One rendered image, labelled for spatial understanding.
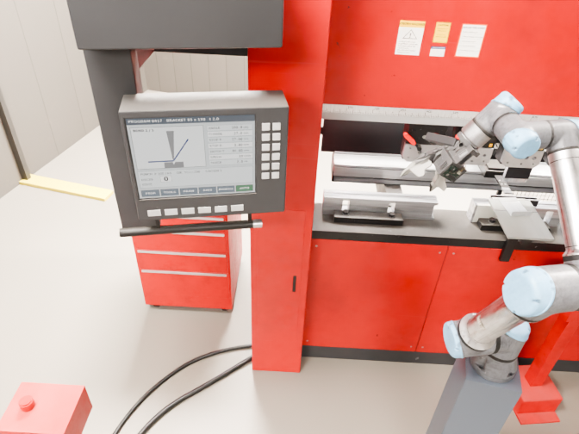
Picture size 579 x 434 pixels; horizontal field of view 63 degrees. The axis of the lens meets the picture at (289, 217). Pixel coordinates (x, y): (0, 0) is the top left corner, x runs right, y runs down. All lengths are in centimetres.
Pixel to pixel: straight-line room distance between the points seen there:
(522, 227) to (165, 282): 179
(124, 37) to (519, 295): 113
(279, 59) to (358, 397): 170
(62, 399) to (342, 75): 142
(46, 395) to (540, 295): 141
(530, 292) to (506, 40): 96
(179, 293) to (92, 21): 179
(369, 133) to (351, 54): 81
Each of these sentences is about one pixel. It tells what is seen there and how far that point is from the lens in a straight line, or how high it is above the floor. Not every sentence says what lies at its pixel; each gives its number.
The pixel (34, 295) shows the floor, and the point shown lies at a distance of 324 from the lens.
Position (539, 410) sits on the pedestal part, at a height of 3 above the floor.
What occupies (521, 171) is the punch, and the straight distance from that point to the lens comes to 220.
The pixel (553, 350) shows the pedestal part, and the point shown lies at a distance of 253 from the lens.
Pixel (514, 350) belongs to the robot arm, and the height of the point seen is 93.
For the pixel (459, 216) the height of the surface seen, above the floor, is 87.
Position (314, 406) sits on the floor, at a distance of 250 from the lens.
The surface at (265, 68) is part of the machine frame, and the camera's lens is 158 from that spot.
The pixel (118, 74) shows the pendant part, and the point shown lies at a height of 166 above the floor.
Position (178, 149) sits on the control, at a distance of 137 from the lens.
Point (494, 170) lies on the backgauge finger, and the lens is 240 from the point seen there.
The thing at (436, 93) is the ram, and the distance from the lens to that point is 189.
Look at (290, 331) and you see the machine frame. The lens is 234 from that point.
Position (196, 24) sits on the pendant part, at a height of 181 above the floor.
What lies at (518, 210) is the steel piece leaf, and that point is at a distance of 220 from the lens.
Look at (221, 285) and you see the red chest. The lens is 265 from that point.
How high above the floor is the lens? 214
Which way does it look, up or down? 37 degrees down
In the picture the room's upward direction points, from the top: 3 degrees clockwise
